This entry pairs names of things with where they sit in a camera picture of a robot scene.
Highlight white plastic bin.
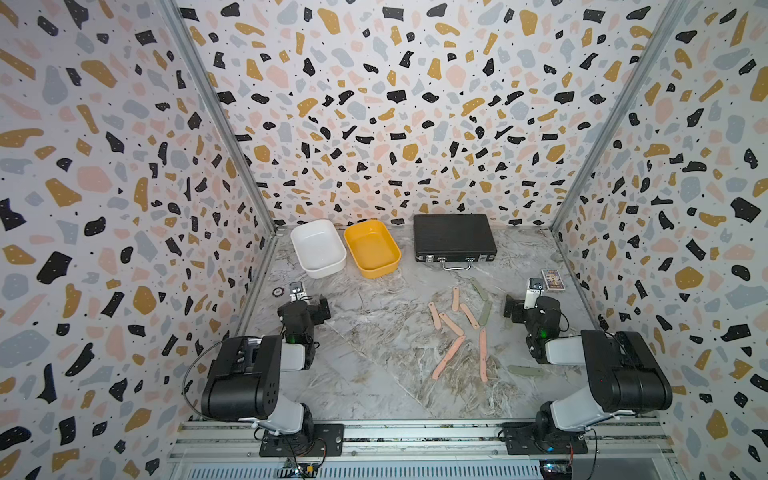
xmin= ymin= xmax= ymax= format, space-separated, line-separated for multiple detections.
xmin=290 ymin=219 xmax=347 ymax=279

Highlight long pink sheathed knife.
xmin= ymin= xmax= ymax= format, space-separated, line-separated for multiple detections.
xmin=431 ymin=335 xmax=466 ymax=381

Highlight yellow plastic bin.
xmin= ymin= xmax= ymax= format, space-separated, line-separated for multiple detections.
xmin=344 ymin=219 xmax=402 ymax=279

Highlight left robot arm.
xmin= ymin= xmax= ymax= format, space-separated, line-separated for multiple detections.
xmin=187 ymin=296 xmax=331 ymax=442

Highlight green knife near arm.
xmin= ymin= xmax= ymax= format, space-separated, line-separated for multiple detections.
xmin=507 ymin=365 xmax=549 ymax=378

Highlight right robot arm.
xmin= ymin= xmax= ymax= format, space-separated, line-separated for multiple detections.
xmin=504 ymin=295 xmax=673 ymax=441

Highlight playing card box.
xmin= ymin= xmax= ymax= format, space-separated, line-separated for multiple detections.
xmin=541 ymin=269 xmax=566 ymax=291

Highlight green folding knife middle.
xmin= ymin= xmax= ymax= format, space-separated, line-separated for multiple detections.
xmin=478 ymin=300 xmax=493 ymax=327

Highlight green folding knife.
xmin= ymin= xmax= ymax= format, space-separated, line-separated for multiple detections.
xmin=478 ymin=300 xmax=493 ymax=327
xmin=470 ymin=278 xmax=489 ymax=302

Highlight green folding knife upper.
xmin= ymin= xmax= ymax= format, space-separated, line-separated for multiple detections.
xmin=470 ymin=278 xmax=489 ymax=302

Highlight pink folding knife right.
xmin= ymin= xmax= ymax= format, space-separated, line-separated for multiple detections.
xmin=459 ymin=303 xmax=480 ymax=330

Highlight pink folding knife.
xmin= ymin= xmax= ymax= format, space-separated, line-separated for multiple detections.
xmin=451 ymin=287 xmax=460 ymax=312
xmin=428 ymin=302 xmax=442 ymax=331
xmin=459 ymin=303 xmax=480 ymax=330
xmin=438 ymin=313 xmax=465 ymax=337

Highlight pink folding knife middle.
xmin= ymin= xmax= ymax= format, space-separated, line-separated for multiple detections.
xmin=438 ymin=313 xmax=465 ymax=337

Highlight pink folding knife upper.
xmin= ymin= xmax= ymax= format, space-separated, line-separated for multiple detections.
xmin=451 ymin=287 xmax=460 ymax=312

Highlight pink folding knife left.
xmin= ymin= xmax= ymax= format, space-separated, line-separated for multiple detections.
xmin=428 ymin=302 xmax=442 ymax=331

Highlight black ribbed briefcase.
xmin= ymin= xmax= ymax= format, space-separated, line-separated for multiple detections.
xmin=413 ymin=214 xmax=498 ymax=263

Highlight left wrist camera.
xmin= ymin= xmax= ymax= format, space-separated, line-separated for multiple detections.
xmin=289 ymin=281 xmax=309 ymax=301

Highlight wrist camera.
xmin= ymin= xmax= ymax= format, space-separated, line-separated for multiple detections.
xmin=289 ymin=281 xmax=309 ymax=301
xmin=523 ymin=278 xmax=544 ymax=309

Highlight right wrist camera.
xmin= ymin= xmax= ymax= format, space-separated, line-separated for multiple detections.
xmin=523 ymin=278 xmax=544 ymax=309

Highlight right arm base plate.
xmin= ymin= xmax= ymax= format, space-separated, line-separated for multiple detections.
xmin=498 ymin=422 xmax=589 ymax=455

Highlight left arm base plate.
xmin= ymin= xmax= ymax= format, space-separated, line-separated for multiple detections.
xmin=259 ymin=423 xmax=345 ymax=458

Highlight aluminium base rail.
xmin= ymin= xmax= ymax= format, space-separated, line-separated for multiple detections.
xmin=164 ymin=418 xmax=685 ymax=479

